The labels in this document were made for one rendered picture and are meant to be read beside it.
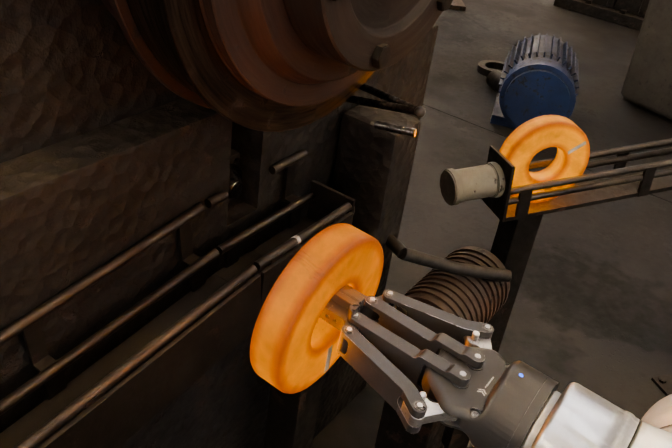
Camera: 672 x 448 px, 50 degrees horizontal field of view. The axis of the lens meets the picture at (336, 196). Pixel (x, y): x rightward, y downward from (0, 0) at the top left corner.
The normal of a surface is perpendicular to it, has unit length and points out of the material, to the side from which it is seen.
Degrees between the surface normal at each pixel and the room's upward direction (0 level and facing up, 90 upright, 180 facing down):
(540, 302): 0
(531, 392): 12
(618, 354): 0
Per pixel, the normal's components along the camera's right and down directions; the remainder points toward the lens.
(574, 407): 0.07, -0.75
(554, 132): 0.23, 0.55
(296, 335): 0.80, 0.43
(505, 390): -0.11, -0.58
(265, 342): -0.55, 0.25
